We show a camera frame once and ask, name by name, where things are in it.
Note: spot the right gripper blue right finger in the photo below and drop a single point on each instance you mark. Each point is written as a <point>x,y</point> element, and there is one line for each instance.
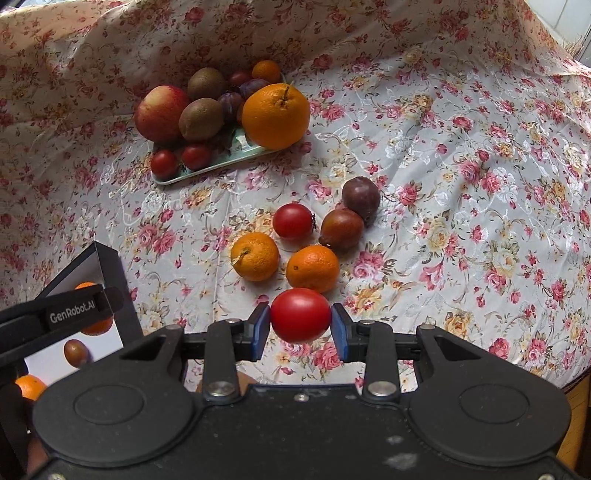
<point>351,338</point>

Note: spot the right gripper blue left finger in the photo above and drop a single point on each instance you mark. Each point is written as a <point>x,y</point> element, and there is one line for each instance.
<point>249,336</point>

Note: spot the red tomato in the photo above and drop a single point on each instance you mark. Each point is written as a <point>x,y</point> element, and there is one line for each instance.
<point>293,221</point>
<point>300,315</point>

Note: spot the red-green plum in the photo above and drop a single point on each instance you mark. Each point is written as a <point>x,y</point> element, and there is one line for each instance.
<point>76,353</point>

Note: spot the large orange with stem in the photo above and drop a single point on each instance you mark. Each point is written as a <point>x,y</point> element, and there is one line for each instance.
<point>31,387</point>

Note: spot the small mandarin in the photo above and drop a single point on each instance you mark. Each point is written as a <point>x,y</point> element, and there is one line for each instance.
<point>267,70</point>
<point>100,327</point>

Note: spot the round mandarin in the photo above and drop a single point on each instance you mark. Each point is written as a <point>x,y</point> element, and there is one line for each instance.
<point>315,267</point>

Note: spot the mandarin with stem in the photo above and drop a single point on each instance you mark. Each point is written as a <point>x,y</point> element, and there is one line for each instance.
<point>255,257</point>

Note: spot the black white cardboard box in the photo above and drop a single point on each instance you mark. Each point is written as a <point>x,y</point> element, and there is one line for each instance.
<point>100,264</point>

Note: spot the dark red-brown plum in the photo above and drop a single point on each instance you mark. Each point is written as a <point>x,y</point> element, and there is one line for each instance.
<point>341,229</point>

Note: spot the dark purple plum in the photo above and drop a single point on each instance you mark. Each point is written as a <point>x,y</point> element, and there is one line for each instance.
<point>362,196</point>
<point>231,104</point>

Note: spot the light green tray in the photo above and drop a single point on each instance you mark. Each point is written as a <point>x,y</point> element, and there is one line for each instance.
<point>236,147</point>

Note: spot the floral tablecloth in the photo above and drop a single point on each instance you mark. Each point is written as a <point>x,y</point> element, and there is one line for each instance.
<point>470,119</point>

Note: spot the right cherry tomato on tray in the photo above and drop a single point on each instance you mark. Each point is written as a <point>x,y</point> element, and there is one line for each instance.
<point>196,156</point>

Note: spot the cherry tomato on tray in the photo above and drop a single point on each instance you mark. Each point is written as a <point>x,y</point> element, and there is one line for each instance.
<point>164,165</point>
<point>196,156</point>

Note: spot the left cherry tomato on tray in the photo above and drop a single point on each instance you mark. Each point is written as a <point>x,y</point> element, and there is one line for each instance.
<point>164,165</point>

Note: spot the large orange on tray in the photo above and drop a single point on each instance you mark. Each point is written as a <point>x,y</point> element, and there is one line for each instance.
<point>276,116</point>

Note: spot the front brown kiwi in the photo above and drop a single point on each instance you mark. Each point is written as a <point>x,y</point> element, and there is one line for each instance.
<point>201,120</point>

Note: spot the brown kiwi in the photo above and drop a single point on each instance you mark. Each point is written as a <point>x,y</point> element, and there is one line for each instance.
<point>207,82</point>
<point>201,120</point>

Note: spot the dark purple plum on tray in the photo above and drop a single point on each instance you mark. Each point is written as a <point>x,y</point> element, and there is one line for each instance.
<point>231,104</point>

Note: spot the red apple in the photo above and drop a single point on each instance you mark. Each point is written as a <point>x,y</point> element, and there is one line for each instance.
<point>157,115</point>

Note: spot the back brown kiwi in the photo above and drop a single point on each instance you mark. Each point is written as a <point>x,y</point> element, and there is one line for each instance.
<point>207,82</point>

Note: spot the red fruit behind tray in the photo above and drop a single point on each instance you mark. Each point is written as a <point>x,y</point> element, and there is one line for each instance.
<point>239,77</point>

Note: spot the small mandarin on tray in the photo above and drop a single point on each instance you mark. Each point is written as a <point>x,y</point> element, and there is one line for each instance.
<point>267,70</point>

